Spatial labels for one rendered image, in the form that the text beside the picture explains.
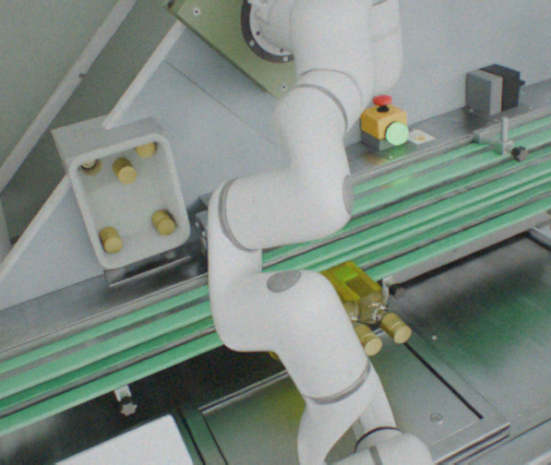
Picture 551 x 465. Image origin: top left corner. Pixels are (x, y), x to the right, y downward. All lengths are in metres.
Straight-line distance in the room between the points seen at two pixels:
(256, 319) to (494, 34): 1.05
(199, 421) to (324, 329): 0.58
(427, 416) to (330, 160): 0.62
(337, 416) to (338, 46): 0.41
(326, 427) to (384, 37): 0.48
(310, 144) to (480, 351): 0.78
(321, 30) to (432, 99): 0.76
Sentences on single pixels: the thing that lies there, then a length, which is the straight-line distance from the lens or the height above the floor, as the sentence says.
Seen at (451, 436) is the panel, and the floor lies 1.29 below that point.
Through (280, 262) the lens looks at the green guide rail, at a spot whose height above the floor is 0.93.
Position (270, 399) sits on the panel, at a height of 1.06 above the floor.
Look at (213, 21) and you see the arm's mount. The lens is 1.10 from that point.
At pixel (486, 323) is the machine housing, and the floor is 1.08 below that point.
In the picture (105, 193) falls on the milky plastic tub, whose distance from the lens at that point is 1.21.
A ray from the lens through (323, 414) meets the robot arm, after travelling 0.72.
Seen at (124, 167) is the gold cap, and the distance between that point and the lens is 1.15.
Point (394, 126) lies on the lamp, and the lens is 1.33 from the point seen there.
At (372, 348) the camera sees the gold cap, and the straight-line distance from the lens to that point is 1.09.
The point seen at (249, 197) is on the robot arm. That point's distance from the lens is 0.69.
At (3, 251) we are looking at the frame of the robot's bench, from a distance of 1.50.
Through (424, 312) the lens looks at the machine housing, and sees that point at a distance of 1.41.
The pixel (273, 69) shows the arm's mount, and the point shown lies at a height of 0.84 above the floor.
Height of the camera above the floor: 1.86
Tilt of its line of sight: 53 degrees down
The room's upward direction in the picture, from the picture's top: 136 degrees clockwise
